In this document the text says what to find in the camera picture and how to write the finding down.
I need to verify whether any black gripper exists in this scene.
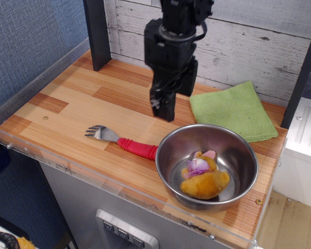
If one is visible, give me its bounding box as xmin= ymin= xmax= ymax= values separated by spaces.
xmin=144 ymin=19 xmax=198 ymax=122

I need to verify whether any red handled metal fork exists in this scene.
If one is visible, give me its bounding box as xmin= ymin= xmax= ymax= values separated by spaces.
xmin=85 ymin=125 xmax=158 ymax=160

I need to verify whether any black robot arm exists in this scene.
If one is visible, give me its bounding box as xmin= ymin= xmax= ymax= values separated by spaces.
xmin=144 ymin=1 xmax=214 ymax=122

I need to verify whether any green cloth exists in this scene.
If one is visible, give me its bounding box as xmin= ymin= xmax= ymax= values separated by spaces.
xmin=190 ymin=81 xmax=278 ymax=143

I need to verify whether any stainless steel bowl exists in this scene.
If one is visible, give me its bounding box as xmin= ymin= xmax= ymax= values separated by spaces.
xmin=155 ymin=124 xmax=259 ymax=213

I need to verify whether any brown plush toy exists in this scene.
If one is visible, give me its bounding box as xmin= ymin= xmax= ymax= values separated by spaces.
xmin=180 ymin=150 xmax=230 ymax=200

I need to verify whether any clear acrylic guard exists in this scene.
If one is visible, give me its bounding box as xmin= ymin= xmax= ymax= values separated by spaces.
xmin=0 ymin=36 xmax=287 ymax=248

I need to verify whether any white aluminium block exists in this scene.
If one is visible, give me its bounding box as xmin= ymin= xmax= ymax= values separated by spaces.
xmin=273 ymin=98 xmax=311 ymax=206

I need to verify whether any grey control panel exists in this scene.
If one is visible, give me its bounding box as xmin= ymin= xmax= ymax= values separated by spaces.
xmin=95 ymin=209 xmax=160 ymax=248

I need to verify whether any black left post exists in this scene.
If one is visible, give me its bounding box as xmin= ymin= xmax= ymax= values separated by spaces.
xmin=83 ymin=0 xmax=111 ymax=71

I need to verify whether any black post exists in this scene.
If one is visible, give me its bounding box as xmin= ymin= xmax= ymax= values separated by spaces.
xmin=83 ymin=0 xmax=111 ymax=71
xmin=280 ymin=41 xmax=311 ymax=129

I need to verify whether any black right post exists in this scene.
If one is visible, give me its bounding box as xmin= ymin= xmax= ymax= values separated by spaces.
xmin=280 ymin=41 xmax=311 ymax=129

